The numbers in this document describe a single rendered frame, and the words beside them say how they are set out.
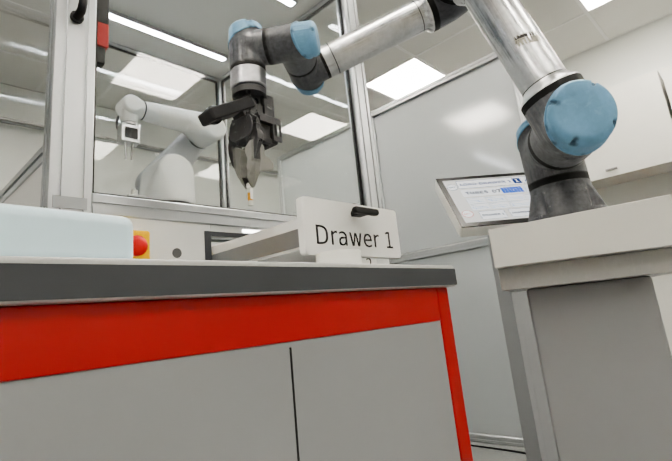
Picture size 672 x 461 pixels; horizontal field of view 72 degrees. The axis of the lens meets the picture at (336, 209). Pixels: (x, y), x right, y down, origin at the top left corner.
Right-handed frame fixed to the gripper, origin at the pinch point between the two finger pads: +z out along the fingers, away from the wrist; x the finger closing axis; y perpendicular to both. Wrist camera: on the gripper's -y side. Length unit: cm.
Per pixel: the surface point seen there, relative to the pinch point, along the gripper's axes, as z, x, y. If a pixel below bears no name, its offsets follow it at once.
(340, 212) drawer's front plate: 7.5, -11.7, 13.6
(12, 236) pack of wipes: 20, -31, -47
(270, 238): 11.0, 0.6, 5.7
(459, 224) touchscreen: 1, -1, 93
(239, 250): 11.5, 11.5, 6.4
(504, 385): 70, 32, 187
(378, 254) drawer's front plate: 15.7, -12.4, 24.1
